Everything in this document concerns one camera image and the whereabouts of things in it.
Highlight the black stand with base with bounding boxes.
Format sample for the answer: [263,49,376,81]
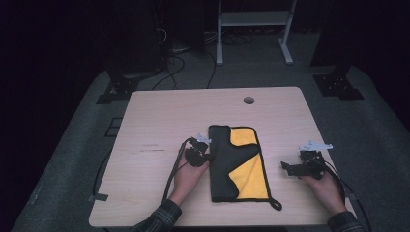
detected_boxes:
[95,0,169,105]
[309,0,366,102]

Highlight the black floor cables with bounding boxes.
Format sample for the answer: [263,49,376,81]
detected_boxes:
[151,28,255,92]

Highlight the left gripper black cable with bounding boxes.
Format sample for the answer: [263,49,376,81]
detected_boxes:
[92,136,194,203]

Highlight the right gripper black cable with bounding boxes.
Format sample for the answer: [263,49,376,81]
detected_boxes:
[317,158,373,232]

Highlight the person's left hand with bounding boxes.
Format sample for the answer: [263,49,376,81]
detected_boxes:
[168,154,211,207]

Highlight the black and yellow cloth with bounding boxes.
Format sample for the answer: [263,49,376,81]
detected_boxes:
[207,124,283,212]

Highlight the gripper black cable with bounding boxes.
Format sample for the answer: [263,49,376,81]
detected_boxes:
[92,136,194,203]
[317,158,373,232]

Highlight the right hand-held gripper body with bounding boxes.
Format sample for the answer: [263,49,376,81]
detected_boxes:
[298,140,334,181]

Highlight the grey tape strip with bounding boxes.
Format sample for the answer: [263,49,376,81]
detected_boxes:
[88,191,109,203]

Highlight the white metal stand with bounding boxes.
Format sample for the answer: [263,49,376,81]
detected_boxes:
[216,0,298,67]

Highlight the person's right hand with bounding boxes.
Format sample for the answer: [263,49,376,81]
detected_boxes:
[302,171,348,215]

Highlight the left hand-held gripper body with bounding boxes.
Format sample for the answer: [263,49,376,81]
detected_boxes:
[185,132,213,168]

